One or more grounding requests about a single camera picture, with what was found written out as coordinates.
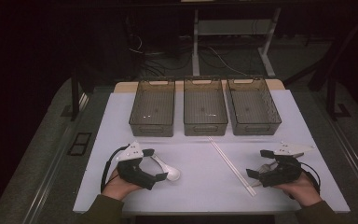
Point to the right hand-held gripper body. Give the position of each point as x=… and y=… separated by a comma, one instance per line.
x=284, y=172

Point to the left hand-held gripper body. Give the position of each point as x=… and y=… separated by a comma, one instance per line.
x=133, y=171

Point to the white ceramic spoon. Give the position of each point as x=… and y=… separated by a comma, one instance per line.
x=172, y=174

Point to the dark translucent plastic bin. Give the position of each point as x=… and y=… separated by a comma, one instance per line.
x=152, y=109
x=204, y=107
x=251, y=107

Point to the person's left hand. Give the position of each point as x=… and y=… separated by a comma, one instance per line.
x=118, y=188

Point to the person's right hand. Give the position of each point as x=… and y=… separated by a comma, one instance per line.
x=304, y=191

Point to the white table mat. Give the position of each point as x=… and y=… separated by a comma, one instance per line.
x=199, y=186

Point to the black metal stand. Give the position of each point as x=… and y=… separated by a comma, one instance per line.
x=74, y=99
x=331, y=99

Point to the white metal table frame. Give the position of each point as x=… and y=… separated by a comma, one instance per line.
x=234, y=27

